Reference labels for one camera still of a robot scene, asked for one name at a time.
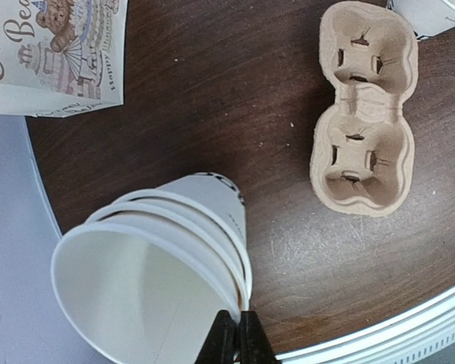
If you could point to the brown pulp cup carrier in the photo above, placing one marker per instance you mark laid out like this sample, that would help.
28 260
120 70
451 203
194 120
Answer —
363 151

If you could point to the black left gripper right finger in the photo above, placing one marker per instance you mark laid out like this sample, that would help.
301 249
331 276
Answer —
253 342

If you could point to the paper cup holding straws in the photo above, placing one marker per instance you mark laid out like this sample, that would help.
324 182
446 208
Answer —
427 17

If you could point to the white printed paper bag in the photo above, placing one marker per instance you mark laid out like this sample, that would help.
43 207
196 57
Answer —
60 58

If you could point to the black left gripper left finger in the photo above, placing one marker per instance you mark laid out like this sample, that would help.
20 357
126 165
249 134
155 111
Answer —
218 347

